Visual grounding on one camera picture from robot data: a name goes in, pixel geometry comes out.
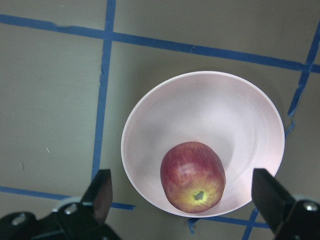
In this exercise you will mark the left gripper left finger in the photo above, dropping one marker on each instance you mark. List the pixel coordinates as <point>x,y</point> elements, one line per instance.
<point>98,196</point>

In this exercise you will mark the red apple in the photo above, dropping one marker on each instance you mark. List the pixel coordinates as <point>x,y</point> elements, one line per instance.
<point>192,177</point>

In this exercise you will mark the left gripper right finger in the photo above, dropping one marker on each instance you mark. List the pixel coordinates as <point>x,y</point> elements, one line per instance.
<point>274,202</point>

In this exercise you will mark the pink plate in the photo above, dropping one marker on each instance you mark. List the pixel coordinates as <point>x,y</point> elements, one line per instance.
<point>223,111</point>

